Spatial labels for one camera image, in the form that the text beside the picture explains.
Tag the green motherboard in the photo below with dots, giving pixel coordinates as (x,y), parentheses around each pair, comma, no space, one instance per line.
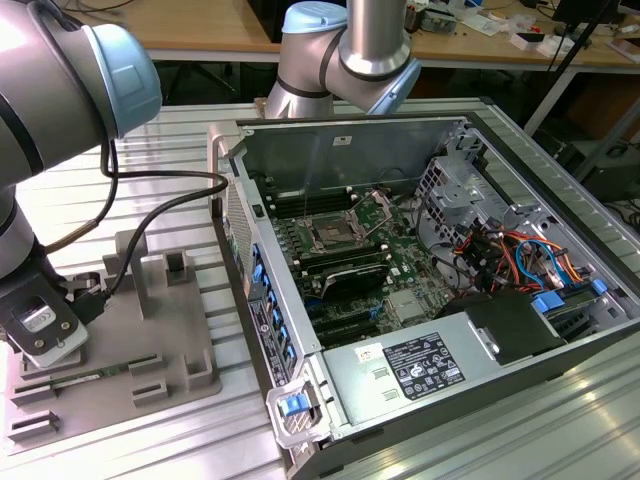
(410,272)

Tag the black monitor stand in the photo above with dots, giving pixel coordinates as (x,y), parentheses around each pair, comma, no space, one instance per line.
(575,10)

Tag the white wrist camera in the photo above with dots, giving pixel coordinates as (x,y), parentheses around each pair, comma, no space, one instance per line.
(65,352)

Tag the white plastic parts tray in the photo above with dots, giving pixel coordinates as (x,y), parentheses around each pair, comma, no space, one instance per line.
(550,45)

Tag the black expansion slot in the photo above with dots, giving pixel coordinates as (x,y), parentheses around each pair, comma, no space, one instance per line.
(348,335)
(342,321)

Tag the black equipment box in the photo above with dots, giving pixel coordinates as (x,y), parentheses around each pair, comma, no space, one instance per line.
(615,175)

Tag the open PC case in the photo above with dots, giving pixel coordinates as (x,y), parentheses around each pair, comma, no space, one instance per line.
(300,150)

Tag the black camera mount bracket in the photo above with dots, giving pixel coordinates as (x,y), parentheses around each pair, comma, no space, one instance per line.
(15,320)

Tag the white metal desk leg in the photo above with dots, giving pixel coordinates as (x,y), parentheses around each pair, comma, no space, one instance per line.
(552,100)

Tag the blue case latch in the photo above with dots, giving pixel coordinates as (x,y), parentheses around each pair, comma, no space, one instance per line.
(292,406)

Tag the black RAM slot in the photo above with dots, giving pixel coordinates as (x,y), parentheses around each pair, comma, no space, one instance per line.
(315,203)
(315,198)
(342,258)
(315,193)
(312,267)

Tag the silver chipset heatsink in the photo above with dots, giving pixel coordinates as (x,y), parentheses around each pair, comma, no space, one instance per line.
(406,306)

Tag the grey parts rack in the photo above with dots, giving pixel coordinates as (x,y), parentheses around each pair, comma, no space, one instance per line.
(165,325)

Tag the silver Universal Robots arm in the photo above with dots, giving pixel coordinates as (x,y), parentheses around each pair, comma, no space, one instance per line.
(50,100)

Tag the blue disk carrier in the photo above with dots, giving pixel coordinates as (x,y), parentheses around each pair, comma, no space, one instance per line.
(547,302)

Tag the CPU socket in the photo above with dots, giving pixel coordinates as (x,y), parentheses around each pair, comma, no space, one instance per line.
(332,232)

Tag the thin metal locking lever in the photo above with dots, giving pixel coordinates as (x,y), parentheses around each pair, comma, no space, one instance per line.
(306,205)

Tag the metal disk bay cage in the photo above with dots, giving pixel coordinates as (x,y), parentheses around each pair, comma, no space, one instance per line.
(450,190)

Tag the black graphics card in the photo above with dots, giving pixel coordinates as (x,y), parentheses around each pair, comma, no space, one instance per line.
(355,280)

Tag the silver power supply unit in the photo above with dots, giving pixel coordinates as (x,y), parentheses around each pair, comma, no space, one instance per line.
(350,380)

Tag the black plastic cover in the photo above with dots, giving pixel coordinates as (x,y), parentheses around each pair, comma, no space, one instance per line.
(510,325)

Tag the green RAM stick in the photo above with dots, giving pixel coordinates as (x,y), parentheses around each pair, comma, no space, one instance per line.
(92,375)

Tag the wooden desk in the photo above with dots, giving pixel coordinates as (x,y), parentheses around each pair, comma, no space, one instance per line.
(200,25)

